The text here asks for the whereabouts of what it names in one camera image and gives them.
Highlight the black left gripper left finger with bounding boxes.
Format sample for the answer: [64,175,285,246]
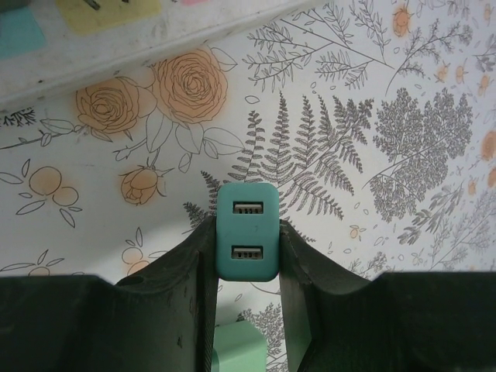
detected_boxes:
[0,215,219,372]

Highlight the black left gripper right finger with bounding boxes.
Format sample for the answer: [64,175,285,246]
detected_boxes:
[277,218,496,372]

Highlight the mint green USB charger plug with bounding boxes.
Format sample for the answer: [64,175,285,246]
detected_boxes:
[211,320,269,372]

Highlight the teal USB charger plug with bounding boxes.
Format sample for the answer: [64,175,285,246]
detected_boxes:
[215,182,281,282]

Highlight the floral patterned table mat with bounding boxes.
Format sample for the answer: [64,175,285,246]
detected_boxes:
[0,0,496,372]

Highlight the teal sticker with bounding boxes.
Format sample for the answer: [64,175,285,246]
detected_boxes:
[0,7,47,60]

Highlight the yellow sticker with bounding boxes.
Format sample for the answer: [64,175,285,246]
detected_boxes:
[55,0,162,36]

